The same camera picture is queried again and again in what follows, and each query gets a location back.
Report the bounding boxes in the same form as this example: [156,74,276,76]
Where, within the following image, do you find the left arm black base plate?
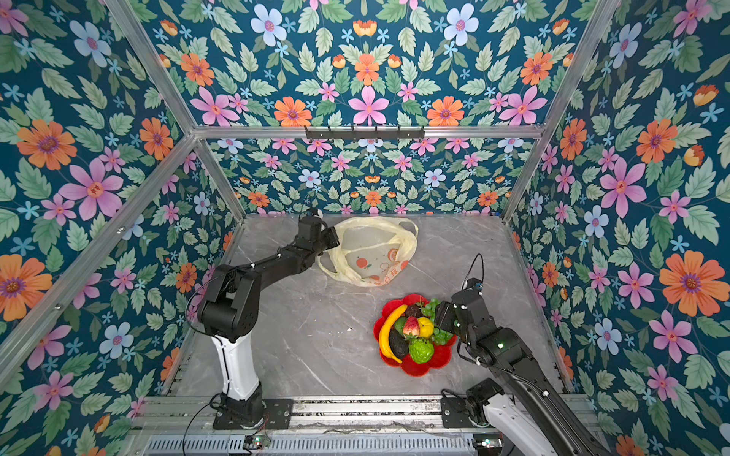
[212,399,294,431]

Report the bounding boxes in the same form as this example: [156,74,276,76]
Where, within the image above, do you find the yellowish translucent plastic bag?
[317,218,419,287]

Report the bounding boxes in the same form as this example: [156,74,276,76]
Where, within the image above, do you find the red flower-shaped plastic plate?
[373,294,457,377]

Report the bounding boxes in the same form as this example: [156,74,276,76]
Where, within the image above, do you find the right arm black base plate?
[440,394,520,429]

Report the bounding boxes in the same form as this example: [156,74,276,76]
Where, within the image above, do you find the black hook rail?
[304,125,426,141]

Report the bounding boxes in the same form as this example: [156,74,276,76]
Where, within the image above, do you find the aluminium frame rail base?
[124,394,614,456]

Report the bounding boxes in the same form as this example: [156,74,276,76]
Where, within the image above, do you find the light green custard apple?
[409,338,435,365]

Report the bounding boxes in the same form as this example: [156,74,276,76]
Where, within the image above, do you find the dark green avocado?
[393,317,407,336]

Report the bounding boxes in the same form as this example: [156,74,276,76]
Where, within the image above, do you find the yellow bumpy fruit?
[417,317,435,339]

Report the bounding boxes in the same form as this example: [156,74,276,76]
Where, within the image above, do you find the green grape bunch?
[422,299,454,346]

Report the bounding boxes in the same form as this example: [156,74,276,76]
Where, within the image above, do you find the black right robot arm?
[435,277,609,455]

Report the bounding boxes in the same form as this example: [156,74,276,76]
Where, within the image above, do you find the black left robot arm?
[197,211,340,420]

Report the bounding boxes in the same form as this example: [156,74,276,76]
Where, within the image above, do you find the yellow banana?
[378,304,408,364]

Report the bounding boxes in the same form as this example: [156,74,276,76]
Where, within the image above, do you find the dark rough avocado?
[388,329,410,360]

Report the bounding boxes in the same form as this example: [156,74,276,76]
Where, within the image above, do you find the dark brown fruit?
[403,304,423,318]

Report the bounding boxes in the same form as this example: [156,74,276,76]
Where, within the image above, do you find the red fruit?
[402,317,420,339]

